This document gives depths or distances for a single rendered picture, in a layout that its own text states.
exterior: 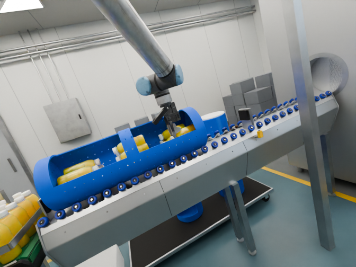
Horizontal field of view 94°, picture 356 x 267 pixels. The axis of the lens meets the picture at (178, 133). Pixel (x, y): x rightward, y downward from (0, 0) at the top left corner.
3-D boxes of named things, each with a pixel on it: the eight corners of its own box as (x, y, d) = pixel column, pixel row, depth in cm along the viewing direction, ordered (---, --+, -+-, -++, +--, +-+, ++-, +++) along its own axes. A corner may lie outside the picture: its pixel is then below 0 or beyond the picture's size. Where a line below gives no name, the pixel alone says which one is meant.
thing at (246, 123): (255, 128, 122) (250, 107, 118) (251, 130, 120) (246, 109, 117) (245, 127, 131) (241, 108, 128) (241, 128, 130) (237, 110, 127)
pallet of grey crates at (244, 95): (292, 121, 374) (283, 68, 350) (265, 134, 351) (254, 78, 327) (251, 120, 487) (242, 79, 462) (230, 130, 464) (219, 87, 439)
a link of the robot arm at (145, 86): (150, 71, 76) (162, 72, 87) (130, 79, 81) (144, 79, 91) (156, 92, 78) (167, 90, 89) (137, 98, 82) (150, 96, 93)
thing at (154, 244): (276, 200, 173) (273, 187, 170) (138, 291, 130) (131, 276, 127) (241, 181, 221) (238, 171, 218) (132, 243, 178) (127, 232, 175)
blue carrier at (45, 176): (212, 152, 102) (201, 107, 94) (56, 224, 78) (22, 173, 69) (191, 141, 128) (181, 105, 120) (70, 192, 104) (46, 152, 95)
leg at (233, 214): (245, 240, 142) (227, 176, 129) (240, 243, 140) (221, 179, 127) (240, 236, 147) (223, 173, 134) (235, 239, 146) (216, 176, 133)
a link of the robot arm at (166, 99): (157, 97, 91) (153, 99, 100) (160, 106, 92) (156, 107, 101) (171, 92, 93) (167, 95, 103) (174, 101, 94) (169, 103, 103)
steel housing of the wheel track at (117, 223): (341, 130, 141) (337, 90, 134) (65, 287, 81) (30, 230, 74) (305, 128, 168) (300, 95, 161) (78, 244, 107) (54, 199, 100)
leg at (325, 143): (337, 194, 156) (329, 132, 143) (333, 197, 154) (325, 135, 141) (330, 192, 161) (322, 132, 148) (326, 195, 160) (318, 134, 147)
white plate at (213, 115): (228, 109, 171) (228, 110, 171) (204, 114, 188) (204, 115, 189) (217, 116, 150) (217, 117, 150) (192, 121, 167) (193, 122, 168)
